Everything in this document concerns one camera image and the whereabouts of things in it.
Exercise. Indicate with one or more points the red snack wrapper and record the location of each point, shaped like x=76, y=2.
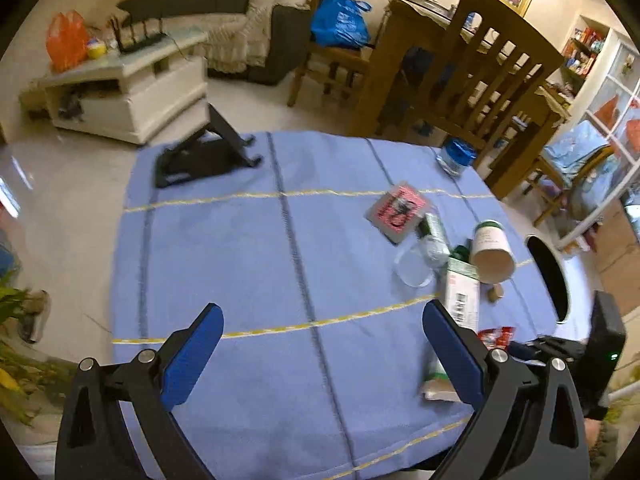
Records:
x=495, y=337

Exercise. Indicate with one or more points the clear plastic cup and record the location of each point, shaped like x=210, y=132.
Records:
x=414, y=269

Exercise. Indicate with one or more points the blue checked tablecloth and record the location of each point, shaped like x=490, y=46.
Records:
x=260, y=260

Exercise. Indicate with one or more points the white bin with black opening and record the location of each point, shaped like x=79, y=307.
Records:
x=575, y=285

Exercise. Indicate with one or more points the clear bottle with green label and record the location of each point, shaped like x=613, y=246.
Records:
x=434, y=235

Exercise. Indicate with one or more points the green potted plant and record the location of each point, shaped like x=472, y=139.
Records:
x=20, y=360

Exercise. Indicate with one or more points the pink and black packet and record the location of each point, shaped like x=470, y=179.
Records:
x=397, y=212

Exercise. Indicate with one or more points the small brown cork piece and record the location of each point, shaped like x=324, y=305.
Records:
x=495, y=292

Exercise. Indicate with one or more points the white and green paper cup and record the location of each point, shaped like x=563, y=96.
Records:
x=491, y=252

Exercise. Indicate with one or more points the blue lidded glass jar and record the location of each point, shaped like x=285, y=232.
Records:
x=456, y=156

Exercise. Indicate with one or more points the small yellow cup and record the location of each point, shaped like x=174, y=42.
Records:
x=96, y=48

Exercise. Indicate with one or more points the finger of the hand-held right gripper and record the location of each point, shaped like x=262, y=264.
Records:
x=547, y=347

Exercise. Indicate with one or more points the wall shelf with packages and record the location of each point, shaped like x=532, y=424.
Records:
x=582, y=52

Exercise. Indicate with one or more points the dark grey sofa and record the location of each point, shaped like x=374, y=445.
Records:
x=285, y=35

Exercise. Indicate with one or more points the wooden chair holding bag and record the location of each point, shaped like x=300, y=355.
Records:
x=330, y=67

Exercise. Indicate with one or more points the orange plastic bag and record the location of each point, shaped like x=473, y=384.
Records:
x=67, y=42

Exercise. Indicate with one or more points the green and white toothpaste box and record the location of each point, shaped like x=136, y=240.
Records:
x=462, y=290

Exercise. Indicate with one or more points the white coffee table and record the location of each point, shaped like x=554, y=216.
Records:
x=135, y=100

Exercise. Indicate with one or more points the blue shopping bag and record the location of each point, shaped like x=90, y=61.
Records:
x=340, y=20

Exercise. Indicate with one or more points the black folding phone stand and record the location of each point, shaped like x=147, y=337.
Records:
x=200, y=160

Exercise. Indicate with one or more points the person's right forearm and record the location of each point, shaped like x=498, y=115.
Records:
x=602, y=445

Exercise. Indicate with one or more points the black wifi router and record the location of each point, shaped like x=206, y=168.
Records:
x=140, y=42

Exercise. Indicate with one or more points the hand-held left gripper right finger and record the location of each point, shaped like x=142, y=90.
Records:
x=452, y=355

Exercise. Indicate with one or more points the large wooden slat-back chair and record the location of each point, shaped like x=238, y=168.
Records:
x=492, y=50

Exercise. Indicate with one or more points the wooden chair with blue cushion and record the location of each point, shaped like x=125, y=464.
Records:
x=575, y=160

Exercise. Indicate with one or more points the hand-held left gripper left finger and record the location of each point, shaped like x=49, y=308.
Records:
x=195, y=355

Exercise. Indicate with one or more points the wooden dining table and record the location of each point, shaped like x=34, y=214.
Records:
x=395, y=50

